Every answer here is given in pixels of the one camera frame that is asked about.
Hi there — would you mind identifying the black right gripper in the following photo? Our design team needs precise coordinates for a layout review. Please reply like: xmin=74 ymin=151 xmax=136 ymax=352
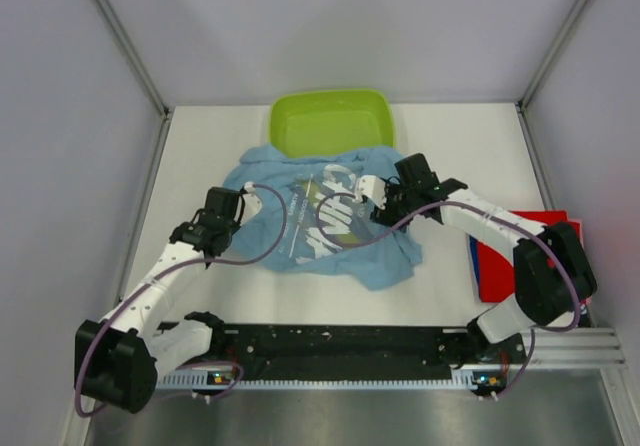
xmin=370 ymin=179 xmax=418 ymax=233

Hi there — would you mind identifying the light blue t shirt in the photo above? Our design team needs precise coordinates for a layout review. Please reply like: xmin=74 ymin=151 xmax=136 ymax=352
xmin=223 ymin=144 xmax=423 ymax=291

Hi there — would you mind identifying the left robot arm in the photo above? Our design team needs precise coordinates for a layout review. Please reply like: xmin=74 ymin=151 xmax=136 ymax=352
xmin=74 ymin=183 xmax=262 ymax=418

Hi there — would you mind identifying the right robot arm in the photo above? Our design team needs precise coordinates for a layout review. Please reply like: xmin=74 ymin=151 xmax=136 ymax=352
xmin=356 ymin=153 xmax=597 ymax=362

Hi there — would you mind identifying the red folded t shirt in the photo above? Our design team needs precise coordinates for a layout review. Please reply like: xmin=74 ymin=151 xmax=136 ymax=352
xmin=476 ymin=210 xmax=571 ymax=303

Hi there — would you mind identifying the green plastic basin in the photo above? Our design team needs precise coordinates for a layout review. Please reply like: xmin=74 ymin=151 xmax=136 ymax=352
xmin=268 ymin=88 xmax=396 ymax=158

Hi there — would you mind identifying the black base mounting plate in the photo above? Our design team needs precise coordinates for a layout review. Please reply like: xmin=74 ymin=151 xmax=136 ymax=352
xmin=189 ymin=323 xmax=525 ymax=382

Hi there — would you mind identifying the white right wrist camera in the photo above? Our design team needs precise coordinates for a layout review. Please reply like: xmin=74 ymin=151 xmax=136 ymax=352
xmin=354 ymin=175 xmax=387 ymax=210

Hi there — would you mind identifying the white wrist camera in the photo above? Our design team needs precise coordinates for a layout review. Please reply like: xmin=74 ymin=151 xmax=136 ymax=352
xmin=354 ymin=175 xmax=387 ymax=210
xmin=238 ymin=181 xmax=263 ymax=226

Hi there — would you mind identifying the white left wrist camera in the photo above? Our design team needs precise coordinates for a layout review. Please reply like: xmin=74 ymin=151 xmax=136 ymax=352
xmin=238 ymin=181 xmax=263 ymax=226

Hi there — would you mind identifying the right aluminium corner post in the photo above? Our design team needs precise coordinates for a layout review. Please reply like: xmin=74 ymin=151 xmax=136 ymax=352
xmin=515 ymin=0 xmax=614 ymax=110

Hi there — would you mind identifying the aluminium corner post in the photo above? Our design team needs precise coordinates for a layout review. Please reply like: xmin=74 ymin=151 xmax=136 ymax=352
xmin=515 ymin=0 xmax=614 ymax=110
xmin=74 ymin=0 xmax=171 ymax=117

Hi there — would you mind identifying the left aluminium corner post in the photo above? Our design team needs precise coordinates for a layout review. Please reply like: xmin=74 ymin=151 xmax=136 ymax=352
xmin=74 ymin=0 xmax=171 ymax=117

